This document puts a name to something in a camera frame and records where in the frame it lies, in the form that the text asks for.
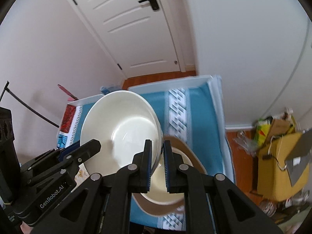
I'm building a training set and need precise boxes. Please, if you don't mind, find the brown square bowl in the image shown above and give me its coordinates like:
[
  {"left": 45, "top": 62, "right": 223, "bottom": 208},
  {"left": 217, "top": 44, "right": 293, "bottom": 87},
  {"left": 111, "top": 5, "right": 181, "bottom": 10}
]
[{"left": 133, "top": 135, "right": 207, "bottom": 217}]

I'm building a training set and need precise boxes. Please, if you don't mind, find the cream yellow bowl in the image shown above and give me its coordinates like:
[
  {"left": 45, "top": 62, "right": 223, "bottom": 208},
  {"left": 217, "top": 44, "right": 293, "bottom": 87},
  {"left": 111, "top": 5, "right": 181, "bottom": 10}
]
[{"left": 141, "top": 144, "right": 194, "bottom": 206}]

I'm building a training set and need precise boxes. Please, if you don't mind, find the white ribbed bowl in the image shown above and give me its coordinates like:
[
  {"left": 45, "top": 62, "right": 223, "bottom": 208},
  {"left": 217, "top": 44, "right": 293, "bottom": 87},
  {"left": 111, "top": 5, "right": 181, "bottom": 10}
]
[{"left": 80, "top": 90, "right": 162, "bottom": 176}]

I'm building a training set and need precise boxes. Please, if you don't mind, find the person's left hand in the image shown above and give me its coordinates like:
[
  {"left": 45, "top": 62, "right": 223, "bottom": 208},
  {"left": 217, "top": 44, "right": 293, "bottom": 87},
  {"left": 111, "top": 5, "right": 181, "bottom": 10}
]
[{"left": 20, "top": 222, "right": 33, "bottom": 234}]

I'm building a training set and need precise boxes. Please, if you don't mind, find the yellow cardboard box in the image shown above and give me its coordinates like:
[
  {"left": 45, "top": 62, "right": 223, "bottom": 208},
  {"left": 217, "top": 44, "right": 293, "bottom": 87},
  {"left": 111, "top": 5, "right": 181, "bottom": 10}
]
[{"left": 256, "top": 120, "right": 311, "bottom": 202}]

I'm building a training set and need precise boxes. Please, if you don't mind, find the blue water bottle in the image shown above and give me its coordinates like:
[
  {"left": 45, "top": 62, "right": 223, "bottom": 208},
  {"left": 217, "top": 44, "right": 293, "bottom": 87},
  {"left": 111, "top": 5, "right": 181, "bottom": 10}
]
[{"left": 100, "top": 86, "right": 122, "bottom": 95}]

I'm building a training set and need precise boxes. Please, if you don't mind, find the black metal stand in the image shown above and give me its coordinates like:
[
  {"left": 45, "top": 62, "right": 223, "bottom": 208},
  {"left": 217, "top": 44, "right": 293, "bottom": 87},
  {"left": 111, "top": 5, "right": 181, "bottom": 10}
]
[{"left": 0, "top": 81, "right": 59, "bottom": 128}]

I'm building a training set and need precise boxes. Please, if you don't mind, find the blue patterned tablecloth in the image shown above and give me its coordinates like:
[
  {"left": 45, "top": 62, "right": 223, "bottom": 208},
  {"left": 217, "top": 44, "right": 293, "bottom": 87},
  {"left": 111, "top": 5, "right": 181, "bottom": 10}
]
[{"left": 57, "top": 81, "right": 235, "bottom": 230}]

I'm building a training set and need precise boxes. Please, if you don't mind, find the white door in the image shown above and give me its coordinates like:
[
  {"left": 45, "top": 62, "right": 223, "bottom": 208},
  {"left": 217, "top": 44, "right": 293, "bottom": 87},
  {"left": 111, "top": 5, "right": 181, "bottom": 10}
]
[{"left": 68, "top": 0, "right": 195, "bottom": 78}]

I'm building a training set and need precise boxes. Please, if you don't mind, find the white wardrobe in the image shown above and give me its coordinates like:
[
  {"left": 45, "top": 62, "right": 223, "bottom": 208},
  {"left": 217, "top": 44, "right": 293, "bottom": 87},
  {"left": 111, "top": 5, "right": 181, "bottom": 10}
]
[{"left": 186, "top": 0, "right": 311, "bottom": 129}]

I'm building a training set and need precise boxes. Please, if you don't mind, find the pink mop handle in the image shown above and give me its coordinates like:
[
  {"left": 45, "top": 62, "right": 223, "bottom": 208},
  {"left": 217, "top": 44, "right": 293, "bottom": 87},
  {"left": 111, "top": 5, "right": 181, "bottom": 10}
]
[{"left": 58, "top": 84, "right": 78, "bottom": 102}]

